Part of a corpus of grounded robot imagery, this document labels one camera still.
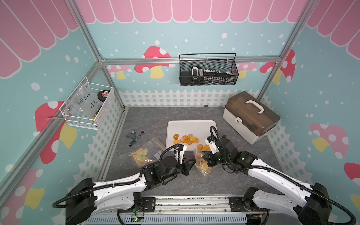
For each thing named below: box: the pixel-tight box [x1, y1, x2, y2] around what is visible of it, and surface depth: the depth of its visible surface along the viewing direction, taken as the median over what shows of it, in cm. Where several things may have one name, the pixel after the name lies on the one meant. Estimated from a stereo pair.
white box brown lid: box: [222, 90, 281, 145], surface depth 96 cm
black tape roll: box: [97, 90, 110, 103], surface depth 82 cm
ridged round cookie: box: [180, 135, 189, 143], surface depth 101 cm
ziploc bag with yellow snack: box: [194, 149, 212, 175], surface depth 77 cm
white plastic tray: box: [165, 120, 218, 152], surface depth 105 cm
